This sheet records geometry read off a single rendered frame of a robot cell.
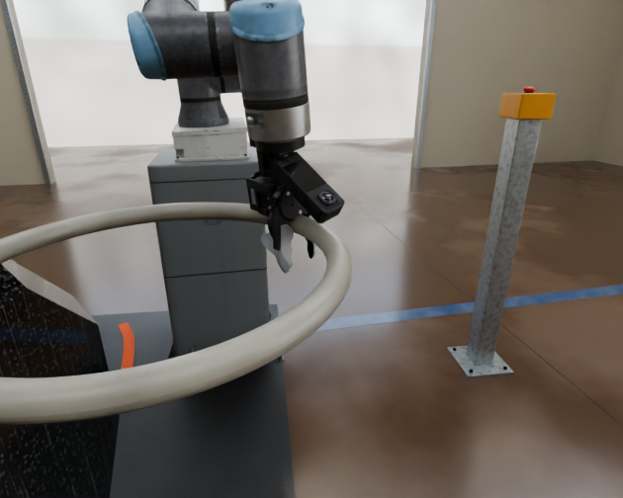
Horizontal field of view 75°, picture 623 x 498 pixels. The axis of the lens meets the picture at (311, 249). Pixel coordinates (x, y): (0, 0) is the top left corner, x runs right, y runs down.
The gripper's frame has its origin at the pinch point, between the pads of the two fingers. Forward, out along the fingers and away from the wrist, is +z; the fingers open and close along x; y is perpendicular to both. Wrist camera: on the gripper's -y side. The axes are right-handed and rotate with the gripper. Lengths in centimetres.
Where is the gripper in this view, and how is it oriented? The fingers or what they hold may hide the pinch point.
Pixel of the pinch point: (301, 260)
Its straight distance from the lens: 66.6
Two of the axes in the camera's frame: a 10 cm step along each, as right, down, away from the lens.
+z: 0.7, 8.6, 5.0
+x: -7.1, 4.0, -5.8
